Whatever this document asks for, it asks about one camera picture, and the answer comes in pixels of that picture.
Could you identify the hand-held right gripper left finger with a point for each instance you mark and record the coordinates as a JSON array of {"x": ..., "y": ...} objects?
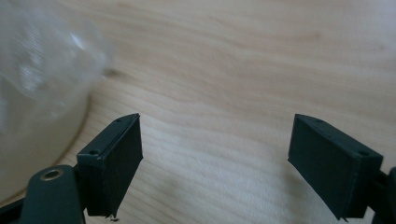
[{"x": 109, "y": 168}]

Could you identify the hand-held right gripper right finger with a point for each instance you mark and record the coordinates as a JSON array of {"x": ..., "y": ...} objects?
[{"x": 330, "y": 168}]

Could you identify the clear plastic container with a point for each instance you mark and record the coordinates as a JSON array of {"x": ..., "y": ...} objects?
[{"x": 37, "y": 102}]

